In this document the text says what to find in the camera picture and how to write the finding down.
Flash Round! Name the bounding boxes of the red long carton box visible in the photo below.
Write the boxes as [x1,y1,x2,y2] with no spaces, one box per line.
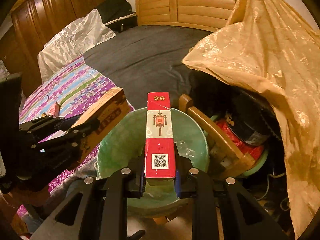
[144,92,176,179]

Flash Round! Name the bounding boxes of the brown cardboard box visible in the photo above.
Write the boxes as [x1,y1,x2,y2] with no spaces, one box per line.
[68,87,131,163]

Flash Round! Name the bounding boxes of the green trash bin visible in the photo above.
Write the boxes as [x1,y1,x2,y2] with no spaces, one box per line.
[96,108,209,218]

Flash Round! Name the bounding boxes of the wooden chair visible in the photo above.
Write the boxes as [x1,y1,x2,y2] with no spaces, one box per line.
[178,94,255,180]

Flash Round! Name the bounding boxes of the red basin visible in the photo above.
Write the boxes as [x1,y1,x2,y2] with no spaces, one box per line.
[215,119,264,161]

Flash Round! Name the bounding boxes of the floral purple bedsheet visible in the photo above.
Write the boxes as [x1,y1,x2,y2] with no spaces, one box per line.
[16,55,135,221]

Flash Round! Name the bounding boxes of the wooden wardrobe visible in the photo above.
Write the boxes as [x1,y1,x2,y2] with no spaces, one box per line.
[1,0,105,96]

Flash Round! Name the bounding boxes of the dark grey blanket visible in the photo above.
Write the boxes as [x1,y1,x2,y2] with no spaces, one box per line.
[84,25,209,109]

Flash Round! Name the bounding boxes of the black clothes pile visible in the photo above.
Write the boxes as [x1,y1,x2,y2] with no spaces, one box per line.
[96,0,138,33]

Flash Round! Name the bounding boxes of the golden draped cloth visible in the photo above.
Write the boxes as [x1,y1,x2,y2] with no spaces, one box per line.
[183,0,319,237]

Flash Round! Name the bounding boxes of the wooden headboard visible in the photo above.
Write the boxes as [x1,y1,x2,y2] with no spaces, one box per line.
[136,0,237,32]

